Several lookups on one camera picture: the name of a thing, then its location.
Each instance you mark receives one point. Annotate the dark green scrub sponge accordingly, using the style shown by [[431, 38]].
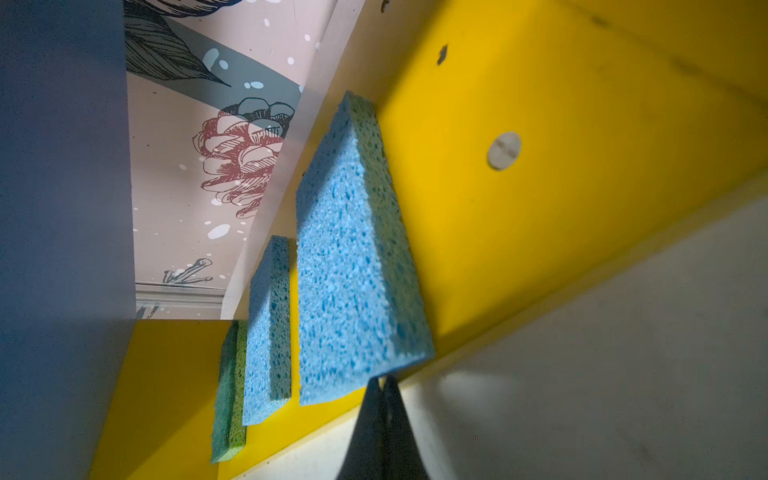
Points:
[[229, 434]]

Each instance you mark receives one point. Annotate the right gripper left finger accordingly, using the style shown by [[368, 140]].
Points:
[[365, 455]]

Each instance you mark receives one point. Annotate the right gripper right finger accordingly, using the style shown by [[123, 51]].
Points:
[[402, 459]]

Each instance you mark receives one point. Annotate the light blue sponge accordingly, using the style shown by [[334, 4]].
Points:
[[268, 381], [361, 312]]

